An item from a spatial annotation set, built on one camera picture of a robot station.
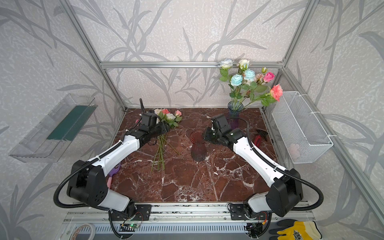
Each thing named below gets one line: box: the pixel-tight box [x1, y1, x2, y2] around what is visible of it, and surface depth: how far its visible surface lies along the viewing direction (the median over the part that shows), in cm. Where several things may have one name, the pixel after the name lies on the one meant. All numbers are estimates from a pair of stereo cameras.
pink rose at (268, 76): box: [263, 72, 276, 83], surface depth 80 cm
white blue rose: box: [217, 58, 234, 82], surface depth 88 cm
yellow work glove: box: [269, 219, 322, 240], surface depth 69 cm
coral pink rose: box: [242, 84, 283, 108], surface depth 76 cm
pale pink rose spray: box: [255, 67, 268, 85], surface depth 85 cm
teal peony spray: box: [228, 69, 256, 110], surface depth 85 cm
